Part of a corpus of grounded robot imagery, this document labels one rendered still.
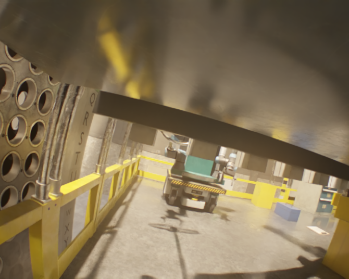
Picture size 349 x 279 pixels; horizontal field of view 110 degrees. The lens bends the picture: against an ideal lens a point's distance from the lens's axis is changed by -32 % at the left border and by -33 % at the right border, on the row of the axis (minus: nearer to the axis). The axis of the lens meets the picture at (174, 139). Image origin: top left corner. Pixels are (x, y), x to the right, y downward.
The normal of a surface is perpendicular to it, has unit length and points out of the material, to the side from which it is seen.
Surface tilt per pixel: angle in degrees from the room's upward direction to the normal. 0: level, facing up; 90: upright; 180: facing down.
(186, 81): 180
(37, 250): 90
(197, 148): 90
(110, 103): 90
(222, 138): 90
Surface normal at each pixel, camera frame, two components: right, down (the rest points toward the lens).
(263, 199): -0.16, -0.11
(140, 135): 0.08, -0.04
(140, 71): -0.25, 0.97
